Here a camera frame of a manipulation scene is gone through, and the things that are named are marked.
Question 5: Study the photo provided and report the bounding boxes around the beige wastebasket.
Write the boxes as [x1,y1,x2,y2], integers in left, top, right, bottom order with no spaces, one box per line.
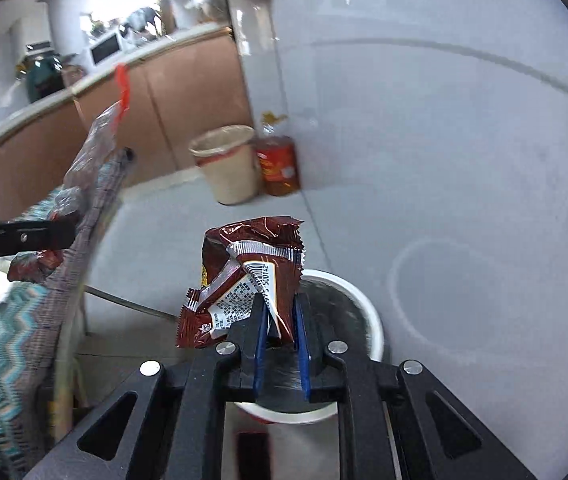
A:
[188,125,259,205]

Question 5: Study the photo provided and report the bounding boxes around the clear plastic bag red tie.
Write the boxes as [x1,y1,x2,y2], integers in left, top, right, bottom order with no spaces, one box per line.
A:
[7,64,131,283]

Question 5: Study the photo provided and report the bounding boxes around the dark green kettle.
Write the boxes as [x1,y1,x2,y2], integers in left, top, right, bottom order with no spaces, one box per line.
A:
[24,41,65,103]

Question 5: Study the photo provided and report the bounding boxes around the brown snack wrapper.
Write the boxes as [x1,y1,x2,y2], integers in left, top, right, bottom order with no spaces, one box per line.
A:
[177,216,305,348]

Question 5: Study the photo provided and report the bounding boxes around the white trash bucket black liner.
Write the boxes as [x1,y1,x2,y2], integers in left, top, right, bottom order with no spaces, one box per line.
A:
[236,269,386,425]

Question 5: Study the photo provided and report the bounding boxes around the brown kitchen cabinet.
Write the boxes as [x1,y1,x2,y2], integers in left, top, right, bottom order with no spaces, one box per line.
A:
[0,27,251,221]

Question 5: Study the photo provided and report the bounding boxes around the zigzag patterned table cloth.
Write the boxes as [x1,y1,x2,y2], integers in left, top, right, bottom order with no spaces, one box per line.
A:
[0,148,134,479]

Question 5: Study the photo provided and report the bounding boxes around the white microwave oven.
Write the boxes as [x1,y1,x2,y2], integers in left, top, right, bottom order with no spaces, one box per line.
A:
[89,29,124,66]

